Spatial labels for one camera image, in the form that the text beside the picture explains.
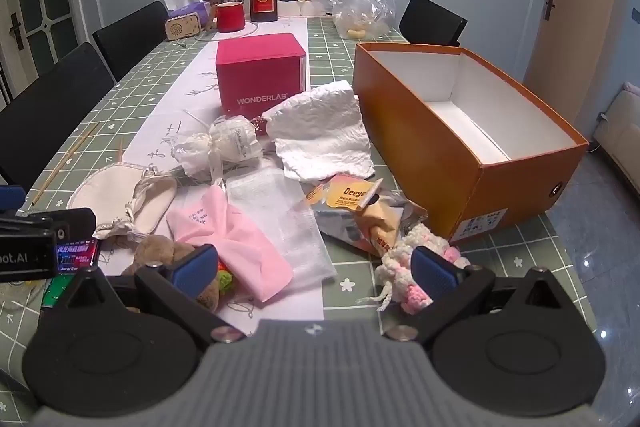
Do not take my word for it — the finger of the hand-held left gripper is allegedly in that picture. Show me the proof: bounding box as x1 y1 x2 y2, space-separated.
0 186 26 212
0 208 97 254

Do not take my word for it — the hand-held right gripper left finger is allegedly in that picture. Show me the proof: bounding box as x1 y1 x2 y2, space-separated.
42 244 246 348

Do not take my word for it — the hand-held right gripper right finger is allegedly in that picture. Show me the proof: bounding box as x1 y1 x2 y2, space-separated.
385 246 586 348

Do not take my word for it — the orange crochet fruit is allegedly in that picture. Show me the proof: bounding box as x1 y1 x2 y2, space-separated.
216 259 236 293

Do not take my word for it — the brown plush toy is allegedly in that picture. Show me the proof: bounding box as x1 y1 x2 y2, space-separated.
121 234 221 313

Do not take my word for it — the pink white crochet piece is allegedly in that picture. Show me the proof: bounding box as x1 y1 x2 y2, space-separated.
357 222 471 315

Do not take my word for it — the pink cloth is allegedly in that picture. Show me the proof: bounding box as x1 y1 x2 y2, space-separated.
166 186 293 304

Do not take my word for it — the cream drawstring pouch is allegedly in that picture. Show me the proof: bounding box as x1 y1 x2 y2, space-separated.
66 162 178 240

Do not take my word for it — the clear snack packet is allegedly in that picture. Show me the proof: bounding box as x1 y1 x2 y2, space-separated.
312 199 431 258

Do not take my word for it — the white mesh bag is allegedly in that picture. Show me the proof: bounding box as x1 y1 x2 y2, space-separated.
225 167 338 290

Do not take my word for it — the white ribbon-tied bundle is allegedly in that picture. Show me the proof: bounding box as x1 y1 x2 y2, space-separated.
170 109 263 182

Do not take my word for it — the orange cardboard box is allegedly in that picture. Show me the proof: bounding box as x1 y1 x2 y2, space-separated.
353 42 590 244

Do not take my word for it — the black smartphone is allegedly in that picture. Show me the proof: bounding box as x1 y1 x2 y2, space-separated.
41 237 102 310

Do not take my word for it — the black chair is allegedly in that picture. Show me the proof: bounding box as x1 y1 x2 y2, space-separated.
92 1 171 80
399 0 469 48
0 42 117 188

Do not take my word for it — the white printed table runner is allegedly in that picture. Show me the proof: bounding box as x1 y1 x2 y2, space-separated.
65 17 331 323

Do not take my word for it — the glass pane door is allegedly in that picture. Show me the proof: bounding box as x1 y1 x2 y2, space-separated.
0 0 86 108

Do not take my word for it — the red cube box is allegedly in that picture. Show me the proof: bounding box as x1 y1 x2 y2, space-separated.
216 33 307 116

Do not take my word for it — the cream small radio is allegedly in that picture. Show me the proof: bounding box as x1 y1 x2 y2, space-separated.
165 14 202 42

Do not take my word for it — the beige sofa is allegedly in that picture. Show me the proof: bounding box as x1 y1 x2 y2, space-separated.
592 79 640 195

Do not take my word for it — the red mug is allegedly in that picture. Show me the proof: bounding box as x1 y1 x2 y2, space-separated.
210 1 247 32

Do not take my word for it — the purple tissue box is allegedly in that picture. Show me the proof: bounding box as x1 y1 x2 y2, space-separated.
162 0 213 20

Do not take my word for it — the white tray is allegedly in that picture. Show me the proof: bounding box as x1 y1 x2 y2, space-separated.
276 1 335 18

